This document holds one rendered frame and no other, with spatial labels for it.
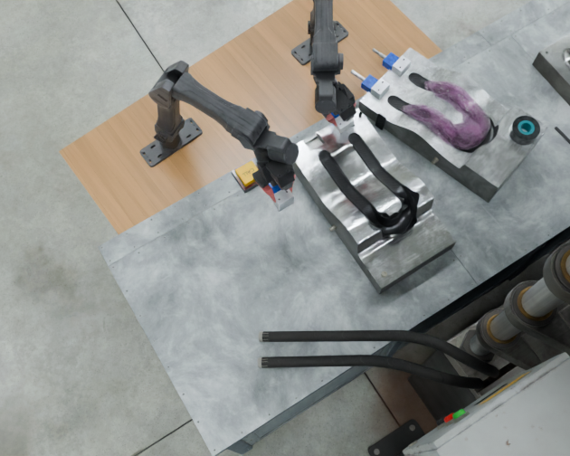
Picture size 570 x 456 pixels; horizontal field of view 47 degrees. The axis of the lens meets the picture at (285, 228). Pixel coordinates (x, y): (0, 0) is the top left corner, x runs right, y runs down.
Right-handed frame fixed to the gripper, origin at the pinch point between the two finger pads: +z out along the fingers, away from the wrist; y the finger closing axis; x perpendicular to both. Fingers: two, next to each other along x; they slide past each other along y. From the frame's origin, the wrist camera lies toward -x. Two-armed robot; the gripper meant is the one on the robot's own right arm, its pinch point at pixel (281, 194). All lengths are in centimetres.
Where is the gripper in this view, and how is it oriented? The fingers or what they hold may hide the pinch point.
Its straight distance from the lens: 185.4
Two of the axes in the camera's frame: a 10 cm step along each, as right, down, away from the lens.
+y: 8.5, -5.1, 1.7
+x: -4.6, -5.2, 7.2
